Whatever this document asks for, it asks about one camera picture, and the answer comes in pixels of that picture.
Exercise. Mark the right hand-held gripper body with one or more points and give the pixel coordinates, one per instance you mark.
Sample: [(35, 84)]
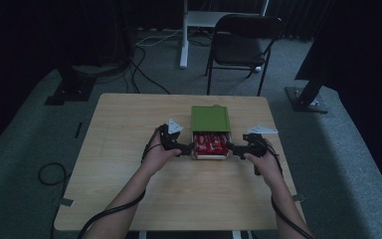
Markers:
[(254, 146)]

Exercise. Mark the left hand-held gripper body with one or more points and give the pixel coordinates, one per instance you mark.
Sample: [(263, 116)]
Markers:
[(169, 139)]

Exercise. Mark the pile of red packets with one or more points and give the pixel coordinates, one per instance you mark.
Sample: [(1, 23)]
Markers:
[(210, 144)]

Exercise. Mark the person's left hand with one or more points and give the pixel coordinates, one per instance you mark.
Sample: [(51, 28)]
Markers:
[(155, 159)]

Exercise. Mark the person's right hand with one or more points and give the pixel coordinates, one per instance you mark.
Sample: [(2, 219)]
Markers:
[(269, 169)]

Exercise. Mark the grey tape piece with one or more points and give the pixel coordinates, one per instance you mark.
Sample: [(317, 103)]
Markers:
[(67, 202), (298, 197)]

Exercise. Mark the black stand base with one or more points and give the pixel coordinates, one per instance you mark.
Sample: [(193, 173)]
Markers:
[(306, 99), (71, 89)]

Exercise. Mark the white table leg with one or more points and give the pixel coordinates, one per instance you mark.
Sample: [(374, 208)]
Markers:
[(236, 235), (142, 235)]

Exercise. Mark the black strip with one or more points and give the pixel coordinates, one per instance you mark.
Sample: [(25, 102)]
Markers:
[(78, 130)]

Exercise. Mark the black folding chair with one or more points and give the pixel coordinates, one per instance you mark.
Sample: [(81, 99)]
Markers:
[(238, 49)]

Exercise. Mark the white desk frame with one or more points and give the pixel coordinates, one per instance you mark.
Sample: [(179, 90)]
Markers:
[(184, 49)]

